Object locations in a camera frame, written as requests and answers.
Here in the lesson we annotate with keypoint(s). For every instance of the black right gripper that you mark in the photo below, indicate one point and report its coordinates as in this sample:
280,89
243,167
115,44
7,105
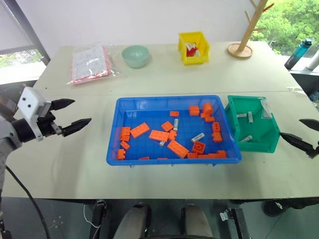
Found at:
316,149

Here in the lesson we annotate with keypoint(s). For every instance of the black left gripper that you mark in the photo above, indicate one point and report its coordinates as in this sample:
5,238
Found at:
46,123

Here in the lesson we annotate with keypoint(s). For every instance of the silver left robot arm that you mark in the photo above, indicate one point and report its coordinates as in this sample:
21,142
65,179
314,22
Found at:
10,138

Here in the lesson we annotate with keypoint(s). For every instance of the clear plastic label holder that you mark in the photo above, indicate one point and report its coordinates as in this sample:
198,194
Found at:
267,109

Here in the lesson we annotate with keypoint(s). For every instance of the green plastic bin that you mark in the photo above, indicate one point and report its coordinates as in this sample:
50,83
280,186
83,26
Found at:
259,147

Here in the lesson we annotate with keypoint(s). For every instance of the dark side desk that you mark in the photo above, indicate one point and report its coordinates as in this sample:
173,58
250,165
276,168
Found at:
306,82

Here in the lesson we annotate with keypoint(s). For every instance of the clear bag with papers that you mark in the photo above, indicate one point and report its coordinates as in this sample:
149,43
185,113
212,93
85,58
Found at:
91,63

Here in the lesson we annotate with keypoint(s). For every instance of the long orange block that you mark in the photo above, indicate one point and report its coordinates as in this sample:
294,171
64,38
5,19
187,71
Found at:
139,130
208,156
159,135
178,149

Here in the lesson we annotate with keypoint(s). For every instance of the white bottle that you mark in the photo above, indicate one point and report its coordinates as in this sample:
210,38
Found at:
313,59

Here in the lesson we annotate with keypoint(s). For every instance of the black table caster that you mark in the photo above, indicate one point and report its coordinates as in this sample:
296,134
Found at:
286,206

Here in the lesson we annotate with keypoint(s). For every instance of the teal water bottle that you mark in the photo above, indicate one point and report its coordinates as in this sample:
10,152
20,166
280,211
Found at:
297,53

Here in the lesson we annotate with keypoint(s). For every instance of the blue plastic tray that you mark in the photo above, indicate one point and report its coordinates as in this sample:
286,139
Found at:
149,119

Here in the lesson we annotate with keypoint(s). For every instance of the mint green bowl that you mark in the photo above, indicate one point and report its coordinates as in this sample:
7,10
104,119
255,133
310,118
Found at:
135,58

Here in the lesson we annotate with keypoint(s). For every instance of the red-orange plastic toy brick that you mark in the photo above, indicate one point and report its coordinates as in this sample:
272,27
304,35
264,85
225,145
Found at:
198,147

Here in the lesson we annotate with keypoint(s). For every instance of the wooden tree stand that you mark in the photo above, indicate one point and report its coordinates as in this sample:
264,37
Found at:
245,37

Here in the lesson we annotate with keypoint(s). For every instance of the grey rounded robot leg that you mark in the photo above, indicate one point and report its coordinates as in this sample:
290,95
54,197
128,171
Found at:
132,221
197,221

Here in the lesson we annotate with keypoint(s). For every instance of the yellow plastic bin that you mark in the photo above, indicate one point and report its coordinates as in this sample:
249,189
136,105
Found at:
197,58

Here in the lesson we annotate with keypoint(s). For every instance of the white and red small items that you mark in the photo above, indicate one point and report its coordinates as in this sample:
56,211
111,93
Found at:
192,49

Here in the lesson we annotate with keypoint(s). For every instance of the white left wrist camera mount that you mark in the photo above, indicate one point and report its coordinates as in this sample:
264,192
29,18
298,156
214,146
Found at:
31,103

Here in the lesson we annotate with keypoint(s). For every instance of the grey window frame beam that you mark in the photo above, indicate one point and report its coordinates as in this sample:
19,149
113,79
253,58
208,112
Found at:
27,27

